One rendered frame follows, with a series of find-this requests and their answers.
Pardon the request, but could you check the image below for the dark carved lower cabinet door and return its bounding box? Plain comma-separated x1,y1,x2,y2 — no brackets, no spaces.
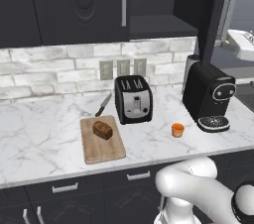
104,181,166,224
31,191,112,224

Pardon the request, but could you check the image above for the brown bread loaf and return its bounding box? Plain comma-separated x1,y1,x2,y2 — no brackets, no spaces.
91,120,114,142

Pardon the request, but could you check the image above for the dark open cabinet door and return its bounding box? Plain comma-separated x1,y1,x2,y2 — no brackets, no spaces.
196,0,232,67

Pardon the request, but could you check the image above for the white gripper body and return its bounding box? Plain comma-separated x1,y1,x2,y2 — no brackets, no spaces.
226,29,254,62

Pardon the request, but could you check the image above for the dark carved upper cabinet door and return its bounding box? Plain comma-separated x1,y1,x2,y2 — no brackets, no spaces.
28,0,131,47

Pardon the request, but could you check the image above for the dark narrow drawer front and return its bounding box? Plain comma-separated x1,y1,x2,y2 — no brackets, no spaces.
102,163,168,190

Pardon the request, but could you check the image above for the dark plain cabinet door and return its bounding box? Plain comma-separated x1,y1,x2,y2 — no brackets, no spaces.
0,186,34,224
0,0,43,50

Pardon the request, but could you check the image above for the black coffee machine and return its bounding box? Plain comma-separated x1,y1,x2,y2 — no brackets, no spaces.
182,61,238,134

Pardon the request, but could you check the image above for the grey cylinder canister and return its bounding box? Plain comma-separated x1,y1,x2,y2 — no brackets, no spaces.
181,54,201,97

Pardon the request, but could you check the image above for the silver drawer handle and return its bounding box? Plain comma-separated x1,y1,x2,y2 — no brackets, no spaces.
52,181,79,194
126,169,152,182

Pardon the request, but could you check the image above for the orange jam jar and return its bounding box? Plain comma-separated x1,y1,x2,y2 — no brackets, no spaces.
171,122,186,139

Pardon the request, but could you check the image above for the dark wide drawer front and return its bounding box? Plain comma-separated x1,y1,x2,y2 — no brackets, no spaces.
24,173,106,203

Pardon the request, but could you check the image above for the dark plain upper cabinet door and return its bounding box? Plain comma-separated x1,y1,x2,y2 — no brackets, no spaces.
0,0,43,50

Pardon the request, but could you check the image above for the dark open upper cabinet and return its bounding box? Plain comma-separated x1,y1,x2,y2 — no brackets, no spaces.
127,0,207,41

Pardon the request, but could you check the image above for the grey wall outlet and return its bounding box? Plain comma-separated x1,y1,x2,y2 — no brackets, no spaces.
133,57,148,77
98,59,114,81
116,58,131,79

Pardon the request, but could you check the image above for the grey open door handle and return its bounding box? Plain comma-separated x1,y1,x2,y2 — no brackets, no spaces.
215,0,240,48

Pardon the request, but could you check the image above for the silver lower door handle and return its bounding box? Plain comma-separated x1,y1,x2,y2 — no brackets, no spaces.
36,205,46,224
158,194,166,213
22,208,30,224

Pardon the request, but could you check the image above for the dark lower cabinet front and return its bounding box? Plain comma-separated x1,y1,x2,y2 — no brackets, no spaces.
207,148,254,191

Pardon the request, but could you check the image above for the dark carved cabinet door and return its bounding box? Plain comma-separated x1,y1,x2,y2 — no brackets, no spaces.
104,181,166,224
31,191,112,224
28,0,131,47

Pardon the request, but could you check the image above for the knife with brown handle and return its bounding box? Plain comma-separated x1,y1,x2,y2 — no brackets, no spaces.
94,92,113,118

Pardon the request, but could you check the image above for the wooden cutting board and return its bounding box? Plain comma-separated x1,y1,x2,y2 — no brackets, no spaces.
79,114,127,166

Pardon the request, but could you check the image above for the black hob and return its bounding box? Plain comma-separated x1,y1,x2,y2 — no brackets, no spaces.
233,83,254,114

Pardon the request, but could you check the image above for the dark plain lower cabinet door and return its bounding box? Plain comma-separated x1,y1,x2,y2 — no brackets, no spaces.
0,186,34,224

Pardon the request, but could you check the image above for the black and silver toaster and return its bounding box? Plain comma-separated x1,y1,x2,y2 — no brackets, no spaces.
114,74,155,126

